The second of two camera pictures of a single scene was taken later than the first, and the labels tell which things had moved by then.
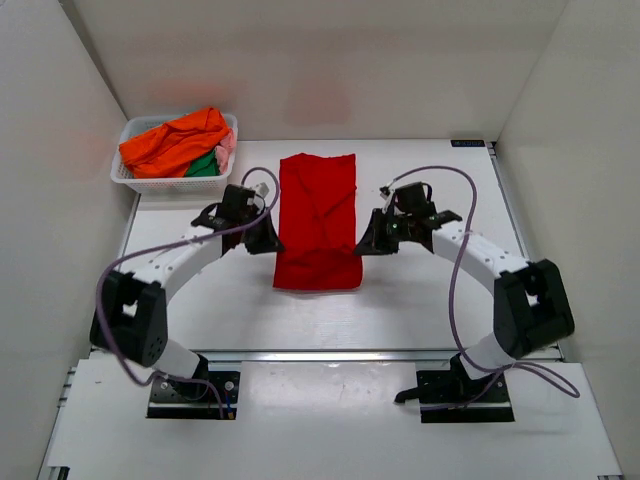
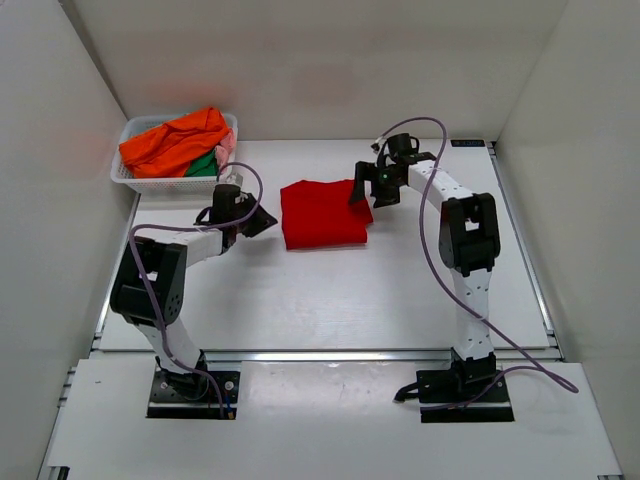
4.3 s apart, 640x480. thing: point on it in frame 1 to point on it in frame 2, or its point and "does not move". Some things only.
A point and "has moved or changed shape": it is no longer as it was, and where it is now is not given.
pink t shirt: x=225 y=150 does not move
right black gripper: x=372 y=242 to x=364 y=172
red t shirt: x=317 y=223 has moved or changed shape
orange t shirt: x=165 y=151 does not move
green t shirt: x=205 y=165 does not move
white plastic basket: x=133 y=126 does not move
